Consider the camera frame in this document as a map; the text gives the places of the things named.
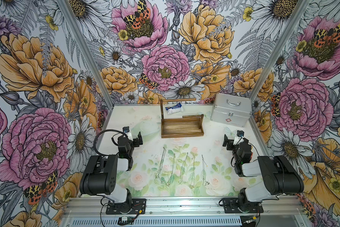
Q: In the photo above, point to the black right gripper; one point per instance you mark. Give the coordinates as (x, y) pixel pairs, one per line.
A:
(230, 143)

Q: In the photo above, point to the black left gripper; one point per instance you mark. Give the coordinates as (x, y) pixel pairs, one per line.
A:
(137, 143)

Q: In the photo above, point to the wooden jewelry display stand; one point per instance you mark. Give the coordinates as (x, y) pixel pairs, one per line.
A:
(187, 126)

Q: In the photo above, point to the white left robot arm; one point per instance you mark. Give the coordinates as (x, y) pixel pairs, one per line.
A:
(100, 175)

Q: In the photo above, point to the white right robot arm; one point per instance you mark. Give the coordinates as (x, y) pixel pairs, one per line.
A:
(278, 175)

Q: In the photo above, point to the silver aluminium first aid case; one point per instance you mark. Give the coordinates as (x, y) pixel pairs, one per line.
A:
(231, 110)

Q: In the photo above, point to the white blue toothpaste tube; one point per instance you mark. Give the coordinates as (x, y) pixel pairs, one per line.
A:
(175, 109)

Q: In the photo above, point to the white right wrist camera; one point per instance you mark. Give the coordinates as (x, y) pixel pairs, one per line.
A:
(239, 136)

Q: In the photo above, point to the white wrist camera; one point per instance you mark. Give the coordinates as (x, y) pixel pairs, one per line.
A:
(128, 132)
(239, 136)

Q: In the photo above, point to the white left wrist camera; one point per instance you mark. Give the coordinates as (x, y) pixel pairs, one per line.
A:
(128, 132)

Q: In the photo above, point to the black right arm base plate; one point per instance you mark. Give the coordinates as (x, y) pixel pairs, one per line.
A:
(236, 206)

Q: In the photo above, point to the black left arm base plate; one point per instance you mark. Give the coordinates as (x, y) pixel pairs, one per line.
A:
(134, 207)

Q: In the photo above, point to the aluminium front rail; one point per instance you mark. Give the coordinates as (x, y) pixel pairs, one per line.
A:
(182, 206)

